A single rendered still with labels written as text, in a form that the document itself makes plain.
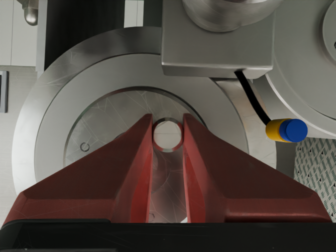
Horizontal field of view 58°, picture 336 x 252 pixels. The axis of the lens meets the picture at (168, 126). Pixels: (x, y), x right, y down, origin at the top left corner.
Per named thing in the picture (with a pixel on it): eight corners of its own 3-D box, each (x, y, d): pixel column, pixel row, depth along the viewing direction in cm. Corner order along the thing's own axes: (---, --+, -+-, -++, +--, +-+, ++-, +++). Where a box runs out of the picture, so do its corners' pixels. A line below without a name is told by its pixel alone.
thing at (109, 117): (30, 159, 15) (141, 54, 15) (47, 155, 17) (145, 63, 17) (133, 272, 15) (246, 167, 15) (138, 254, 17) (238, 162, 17)
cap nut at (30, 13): (39, -7, 48) (38, 22, 48) (49, 3, 52) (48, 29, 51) (16, -7, 48) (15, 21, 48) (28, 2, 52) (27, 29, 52)
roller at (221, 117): (258, 60, 16) (240, 279, 16) (208, 101, 42) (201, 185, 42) (42, 44, 16) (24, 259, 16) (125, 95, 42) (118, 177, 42)
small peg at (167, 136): (182, 115, 12) (187, 150, 12) (181, 117, 15) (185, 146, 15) (147, 119, 12) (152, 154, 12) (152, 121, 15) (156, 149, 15)
